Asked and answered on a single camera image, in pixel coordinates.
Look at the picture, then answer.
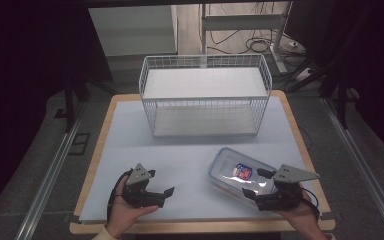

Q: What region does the person's right hand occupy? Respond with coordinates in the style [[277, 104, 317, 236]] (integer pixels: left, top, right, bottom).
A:
[[273, 191, 322, 232]]

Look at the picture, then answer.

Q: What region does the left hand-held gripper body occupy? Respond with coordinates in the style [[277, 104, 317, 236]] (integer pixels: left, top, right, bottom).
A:
[[121, 163, 166, 210]]

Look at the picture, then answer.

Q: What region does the white metal desk frame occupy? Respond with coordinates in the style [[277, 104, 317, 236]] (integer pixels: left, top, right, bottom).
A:
[[199, 1, 295, 75]]

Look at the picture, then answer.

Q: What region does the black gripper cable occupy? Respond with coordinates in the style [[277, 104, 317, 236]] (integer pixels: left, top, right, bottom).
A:
[[300, 187, 322, 221], [106, 168, 135, 224]]

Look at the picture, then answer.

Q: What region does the white wire basket shelf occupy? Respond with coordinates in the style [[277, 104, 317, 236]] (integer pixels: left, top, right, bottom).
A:
[[138, 53, 274, 139]]

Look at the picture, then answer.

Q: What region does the white power strip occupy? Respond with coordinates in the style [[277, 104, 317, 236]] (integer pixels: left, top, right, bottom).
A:
[[294, 67, 316, 83]]

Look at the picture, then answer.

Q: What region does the aluminium floor rail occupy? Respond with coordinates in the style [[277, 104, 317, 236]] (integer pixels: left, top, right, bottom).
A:
[[14, 107, 86, 240], [319, 95, 384, 240]]

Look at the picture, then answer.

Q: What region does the wooden table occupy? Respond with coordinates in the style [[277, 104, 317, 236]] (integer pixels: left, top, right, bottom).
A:
[[68, 90, 337, 235]]

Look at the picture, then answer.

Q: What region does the black stand leg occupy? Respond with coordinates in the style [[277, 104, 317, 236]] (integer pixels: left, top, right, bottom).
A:
[[61, 74, 93, 134], [318, 58, 361, 130]]

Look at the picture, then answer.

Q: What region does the person's left hand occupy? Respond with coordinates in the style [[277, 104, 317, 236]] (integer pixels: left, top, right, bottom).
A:
[[104, 174, 160, 240]]

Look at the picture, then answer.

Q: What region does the pale blue table mat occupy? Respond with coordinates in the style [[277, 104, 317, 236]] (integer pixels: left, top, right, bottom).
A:
[[78, 95, 328, 224]]

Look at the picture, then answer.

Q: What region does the tangle of black floor cables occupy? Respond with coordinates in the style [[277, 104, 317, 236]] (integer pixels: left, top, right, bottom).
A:
[[208, 28, 309, 59]]

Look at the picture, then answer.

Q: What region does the clear plastic lidded container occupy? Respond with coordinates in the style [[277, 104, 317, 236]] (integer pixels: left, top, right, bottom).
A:
[[207, 147, 280, 210]]

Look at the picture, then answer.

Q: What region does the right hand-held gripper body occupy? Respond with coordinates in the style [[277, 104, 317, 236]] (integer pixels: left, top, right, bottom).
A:
[[255, 163, 321, 212]]

